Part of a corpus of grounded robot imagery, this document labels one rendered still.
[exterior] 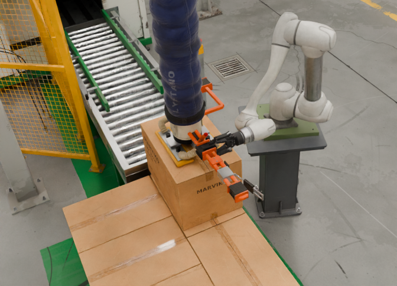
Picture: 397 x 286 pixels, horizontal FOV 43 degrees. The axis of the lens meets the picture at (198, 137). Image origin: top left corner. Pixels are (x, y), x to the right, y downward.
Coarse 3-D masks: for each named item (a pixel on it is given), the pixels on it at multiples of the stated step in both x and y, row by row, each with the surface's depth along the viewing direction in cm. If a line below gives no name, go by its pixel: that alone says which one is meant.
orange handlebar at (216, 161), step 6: (210, 90) 307; (216, 96) 302; (216, 102) 300; (210, 108) 294; (216, 108) 293; (222, 108) 295; (204, 114) 292; (198, 132) 278; (192, 138) 275; (216, 156) 261; (210, 162) 259; (216, 162) 257; (222, 162) 258; (216, 168) 255; (228, 180) 248; (234, 180) 248; (240, 198) 239; (246, 198) 240
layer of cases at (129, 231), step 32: (128, 192) 322; (160, 192) 320; (96, 224) 304; (128, 224) 302; (160, 224) 300; (224, 224) 297; (96, 256) 285; (128, 256) 284; (160, 256) 282; (192, 256) 281; (224, 256) 279; (256, 256) 277
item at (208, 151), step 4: (208, 140) 269; (196, 144) 267; (200, 144) 268; (196, 148) 266; (200, 148) 266; (208, 148) 266; (212, 148) 264; (216, 148) 266; (196, 152) 269; (200, 152) 263; (204, 152) 262; (208, 152) 264; (216, 152) 266; (200, 156) 265; (204, 156) 264; (212, 156) 267
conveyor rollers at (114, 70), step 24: (96, 48) 467; (120, 48) 466; (96, 72) 438; (120, 72) 438; (144, 72) 429; (96, 96) 409; (120, 96) 408; (144, 96) 408; (120, 120) 380; (144, 120) 378; (120, 144) 358
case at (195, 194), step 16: (144, 128) 307; (208, 128) 303; (144, 144) 321; (160, 144) 295; (160, 160) 289; (224, 160) 280; (240, 160) 280; (160, 176) 306; (176, 176) 273; (192, 176) 273; (208, 176) 276; (240, 176) 288; (176, 192) 277; (192, 192) 278; (208, 192) 284; (224, 192) 290; (176, 208) 292; (192, 208) 286; (208, 208) 292; (224, 208) 299; (192, 224) 294
